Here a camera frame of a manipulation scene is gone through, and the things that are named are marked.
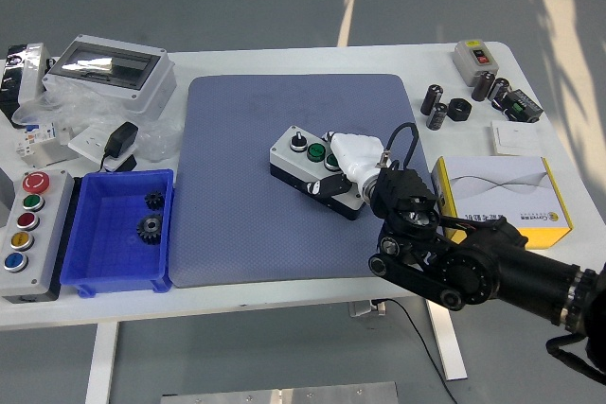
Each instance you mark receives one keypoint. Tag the black power adapter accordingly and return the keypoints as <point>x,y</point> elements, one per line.
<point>120,139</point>

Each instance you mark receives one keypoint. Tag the white enclosure with clear lid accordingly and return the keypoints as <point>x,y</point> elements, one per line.
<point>151,87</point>

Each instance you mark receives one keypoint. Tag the white and black device box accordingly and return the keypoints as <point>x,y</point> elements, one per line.
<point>33,73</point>

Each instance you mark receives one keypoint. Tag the black module with green terminal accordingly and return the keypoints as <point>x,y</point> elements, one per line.
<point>523,106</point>

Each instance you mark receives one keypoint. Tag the yellow and white cardboard box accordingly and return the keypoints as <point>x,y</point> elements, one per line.
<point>521,200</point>

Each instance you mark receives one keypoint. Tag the white table leg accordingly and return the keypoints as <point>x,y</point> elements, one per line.
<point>447,347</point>
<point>101,366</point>

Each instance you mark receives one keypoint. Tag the blue plastic bin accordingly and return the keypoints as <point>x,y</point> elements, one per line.
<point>104,262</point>

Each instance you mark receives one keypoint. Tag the grey under-table bracket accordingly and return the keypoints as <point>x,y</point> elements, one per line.
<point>364,309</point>

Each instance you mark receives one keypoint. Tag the grey metal box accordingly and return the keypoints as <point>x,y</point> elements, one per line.
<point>5,191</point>

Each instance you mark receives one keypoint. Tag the five-button grey control box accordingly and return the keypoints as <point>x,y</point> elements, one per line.
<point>47,257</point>

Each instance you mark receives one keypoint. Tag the black hex nut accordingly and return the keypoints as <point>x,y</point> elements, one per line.
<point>453,113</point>

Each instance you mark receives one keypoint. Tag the silver metal plate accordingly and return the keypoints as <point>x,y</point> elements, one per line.
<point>284,394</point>

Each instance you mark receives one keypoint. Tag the white circuit breaker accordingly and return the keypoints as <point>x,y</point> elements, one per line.
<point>38,136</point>

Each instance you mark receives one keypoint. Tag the large black bevel gear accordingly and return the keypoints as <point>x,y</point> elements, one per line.
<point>150,230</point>

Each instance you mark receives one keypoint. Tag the four-button grey control box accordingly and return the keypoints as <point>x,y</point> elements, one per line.
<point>284,153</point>

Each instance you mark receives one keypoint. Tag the clear plastic bag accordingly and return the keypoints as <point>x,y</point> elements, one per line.
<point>161,139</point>

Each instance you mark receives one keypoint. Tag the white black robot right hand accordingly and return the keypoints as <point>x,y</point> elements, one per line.
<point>357,153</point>

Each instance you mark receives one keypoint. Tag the grey two-button switch box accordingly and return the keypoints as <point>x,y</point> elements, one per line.
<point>466,61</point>

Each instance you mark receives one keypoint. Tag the white wall switch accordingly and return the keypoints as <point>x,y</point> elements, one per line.
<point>516,138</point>

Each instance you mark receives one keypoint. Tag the grey-blue table mat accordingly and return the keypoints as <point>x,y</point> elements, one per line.
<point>227,233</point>

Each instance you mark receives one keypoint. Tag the small black bevel gear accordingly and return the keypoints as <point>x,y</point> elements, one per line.
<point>154,200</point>

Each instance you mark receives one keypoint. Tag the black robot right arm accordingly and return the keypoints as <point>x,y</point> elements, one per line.
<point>468,276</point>

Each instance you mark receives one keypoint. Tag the black cylindrical capacitor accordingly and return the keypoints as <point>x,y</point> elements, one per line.
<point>437,116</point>
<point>483,86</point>
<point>432,100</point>
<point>498,92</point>

